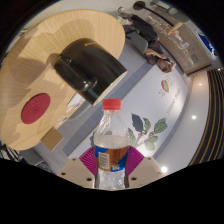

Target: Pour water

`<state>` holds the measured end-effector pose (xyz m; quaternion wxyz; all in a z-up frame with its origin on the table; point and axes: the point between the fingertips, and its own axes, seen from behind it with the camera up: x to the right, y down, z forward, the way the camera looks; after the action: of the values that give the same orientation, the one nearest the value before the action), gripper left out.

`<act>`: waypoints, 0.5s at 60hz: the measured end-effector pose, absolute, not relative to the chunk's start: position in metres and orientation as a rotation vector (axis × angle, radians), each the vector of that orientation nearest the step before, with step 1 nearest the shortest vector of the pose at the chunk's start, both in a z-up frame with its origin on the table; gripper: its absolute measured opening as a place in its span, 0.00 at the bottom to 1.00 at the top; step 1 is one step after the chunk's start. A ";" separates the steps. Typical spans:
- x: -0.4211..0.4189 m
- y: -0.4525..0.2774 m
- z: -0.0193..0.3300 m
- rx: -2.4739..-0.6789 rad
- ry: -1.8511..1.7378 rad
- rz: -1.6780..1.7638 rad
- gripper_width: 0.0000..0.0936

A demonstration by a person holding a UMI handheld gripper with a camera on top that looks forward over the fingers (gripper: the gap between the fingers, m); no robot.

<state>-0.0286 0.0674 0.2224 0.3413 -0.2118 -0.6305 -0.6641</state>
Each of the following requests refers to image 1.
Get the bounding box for wooden wall panel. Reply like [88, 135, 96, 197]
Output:
[146, 3, 214, 76]

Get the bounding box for black mug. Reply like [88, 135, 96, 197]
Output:
[54, 37, 129, 107]

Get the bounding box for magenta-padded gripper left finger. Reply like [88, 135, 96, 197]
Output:
[57, 145, 100, 190]

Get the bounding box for ceiling spotlights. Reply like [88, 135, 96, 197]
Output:
[159, 79, 204, 174]

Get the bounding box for person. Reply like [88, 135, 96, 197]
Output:
[118, 6, 177, 73]

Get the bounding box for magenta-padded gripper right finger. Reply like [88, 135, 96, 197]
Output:
[125, 145, 167, 189]

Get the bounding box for grey chair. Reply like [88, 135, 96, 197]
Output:
[129, 31, 149, 54]

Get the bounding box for clear red-capped drink bottle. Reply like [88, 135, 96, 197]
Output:
[93, 98, 131, 190]

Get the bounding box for flat round red coaster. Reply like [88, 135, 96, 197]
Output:
[20, 92, 52, 125]

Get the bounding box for coffee plant wall mural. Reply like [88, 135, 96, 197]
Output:
[89, 64, 189, 168]

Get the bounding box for small round wooden table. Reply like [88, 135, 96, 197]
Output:
[132, 0, 185, 36]

